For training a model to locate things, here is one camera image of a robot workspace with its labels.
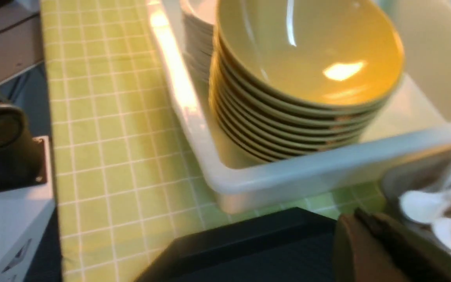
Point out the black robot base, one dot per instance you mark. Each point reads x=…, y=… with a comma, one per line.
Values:
x=23, y=160

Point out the black serving tray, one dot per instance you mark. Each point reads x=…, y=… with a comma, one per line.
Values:
x=293, y=245

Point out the stack of white plates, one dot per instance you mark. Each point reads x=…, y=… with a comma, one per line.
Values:
x=198, y=18

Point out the stack of tan bowls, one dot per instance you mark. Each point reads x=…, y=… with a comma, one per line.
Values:
x=282, y=105

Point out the grey spoon bin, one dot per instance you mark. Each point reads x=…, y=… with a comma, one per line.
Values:
x=415, y=175

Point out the tan noodle bowl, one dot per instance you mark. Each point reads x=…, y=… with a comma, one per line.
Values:
x=329, y=53

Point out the white box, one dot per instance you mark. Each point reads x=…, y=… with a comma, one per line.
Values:
x=24, y=216

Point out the large white plastic tub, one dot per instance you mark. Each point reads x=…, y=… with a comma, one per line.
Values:
x=414, y=126

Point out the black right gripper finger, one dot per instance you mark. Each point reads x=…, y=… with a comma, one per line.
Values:
x=377, y=248

